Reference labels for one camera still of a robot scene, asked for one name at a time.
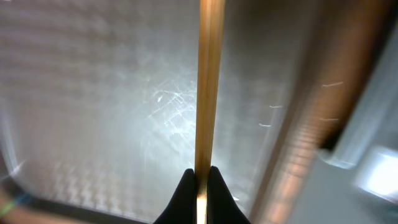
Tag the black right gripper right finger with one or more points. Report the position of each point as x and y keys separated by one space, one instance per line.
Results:
x=221 y=207

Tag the grey dishwasher rack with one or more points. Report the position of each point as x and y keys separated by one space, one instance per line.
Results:
x=357 y=181

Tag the orange chopstick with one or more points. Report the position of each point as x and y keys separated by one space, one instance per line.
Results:
x=209 y=59

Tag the brown serving tray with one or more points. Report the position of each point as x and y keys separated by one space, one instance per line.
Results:
x=99 y=101

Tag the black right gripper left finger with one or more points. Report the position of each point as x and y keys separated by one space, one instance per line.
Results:
x=182 y=206

